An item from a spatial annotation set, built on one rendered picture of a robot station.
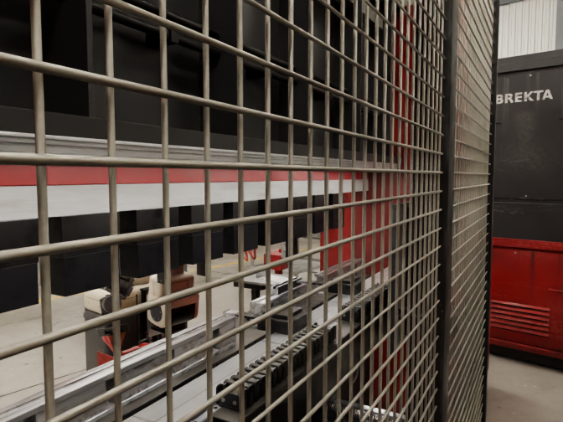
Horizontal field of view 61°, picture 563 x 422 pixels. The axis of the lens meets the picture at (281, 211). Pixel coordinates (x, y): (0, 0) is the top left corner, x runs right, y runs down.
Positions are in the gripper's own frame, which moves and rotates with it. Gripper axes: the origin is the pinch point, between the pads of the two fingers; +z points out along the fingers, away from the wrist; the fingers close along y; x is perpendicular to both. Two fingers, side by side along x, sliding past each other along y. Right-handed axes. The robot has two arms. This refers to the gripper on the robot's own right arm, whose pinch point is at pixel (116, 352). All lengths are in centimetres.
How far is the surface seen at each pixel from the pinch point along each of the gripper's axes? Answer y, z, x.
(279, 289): 40, -9, 46
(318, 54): 68, -95, 64
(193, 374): 48.7, 4.8, -8.8
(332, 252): 10, -17, 139
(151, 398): 51, 5, -24
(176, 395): 75, 0, -35
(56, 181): 65, -46, -48
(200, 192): 59, -44, -3
